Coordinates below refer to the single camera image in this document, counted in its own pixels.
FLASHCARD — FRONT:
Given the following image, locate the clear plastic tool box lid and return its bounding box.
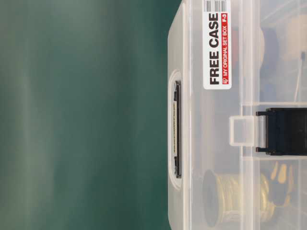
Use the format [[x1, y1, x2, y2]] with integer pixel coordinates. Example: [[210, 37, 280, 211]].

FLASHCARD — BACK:
[[167, 0, 248, 230]]

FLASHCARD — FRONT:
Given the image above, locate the black box latch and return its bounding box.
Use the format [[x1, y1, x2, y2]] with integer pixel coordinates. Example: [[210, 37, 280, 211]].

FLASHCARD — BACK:
[[256, 108, 307, 156]]

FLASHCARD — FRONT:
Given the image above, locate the clear plastic tool box base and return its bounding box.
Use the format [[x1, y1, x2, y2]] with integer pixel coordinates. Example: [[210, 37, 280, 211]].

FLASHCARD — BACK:
[[239, 0, 307, 230]]

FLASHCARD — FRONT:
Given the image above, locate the red tape roll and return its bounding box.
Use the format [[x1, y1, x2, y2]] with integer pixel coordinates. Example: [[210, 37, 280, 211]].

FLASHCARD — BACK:
[[232, 28, 239, 66]]

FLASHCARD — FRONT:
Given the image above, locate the white free case label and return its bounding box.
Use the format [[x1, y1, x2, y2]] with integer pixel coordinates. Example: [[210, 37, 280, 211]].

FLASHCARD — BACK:
[[202, 0, 232, 90]]

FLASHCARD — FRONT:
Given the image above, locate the black box handle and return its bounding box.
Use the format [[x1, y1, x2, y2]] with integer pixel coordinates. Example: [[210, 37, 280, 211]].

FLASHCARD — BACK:
[[173, 80, 182, 178]]

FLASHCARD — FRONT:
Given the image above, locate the yellow wire spool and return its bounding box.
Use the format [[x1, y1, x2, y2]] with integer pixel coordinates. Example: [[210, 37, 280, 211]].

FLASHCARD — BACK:
[[202, 170, 280, 228]]

